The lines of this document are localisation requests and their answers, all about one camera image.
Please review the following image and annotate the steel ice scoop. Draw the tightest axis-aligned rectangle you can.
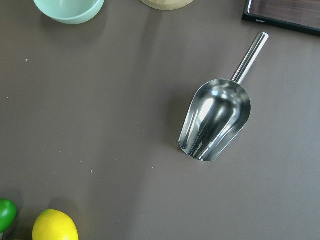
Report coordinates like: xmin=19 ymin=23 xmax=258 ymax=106
xmin=178 ymin=32 xmax=269 ymax=162

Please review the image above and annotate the wooden stand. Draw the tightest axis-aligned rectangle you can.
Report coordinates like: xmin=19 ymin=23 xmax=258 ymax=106
xmin=141 ymin=0 xmax=194 ymax=11

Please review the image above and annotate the green bowl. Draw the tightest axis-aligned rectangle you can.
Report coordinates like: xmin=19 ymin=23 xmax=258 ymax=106
xmin=33 ymin=0 xmax=105 ymax=25

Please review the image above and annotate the whole yellow lemon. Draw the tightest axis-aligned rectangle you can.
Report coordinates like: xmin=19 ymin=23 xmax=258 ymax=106
xmin=32 ymin=209 xmax=79 ymax=240

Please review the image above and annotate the green lime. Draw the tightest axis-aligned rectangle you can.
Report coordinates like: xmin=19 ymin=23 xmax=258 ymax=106
xmin=0 ymin=198 xmax=17 ymax=234

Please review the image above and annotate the black framed tray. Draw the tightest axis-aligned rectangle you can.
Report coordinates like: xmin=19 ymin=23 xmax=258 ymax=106
xmin=242 ymin=0 xmax=320 ymax=36

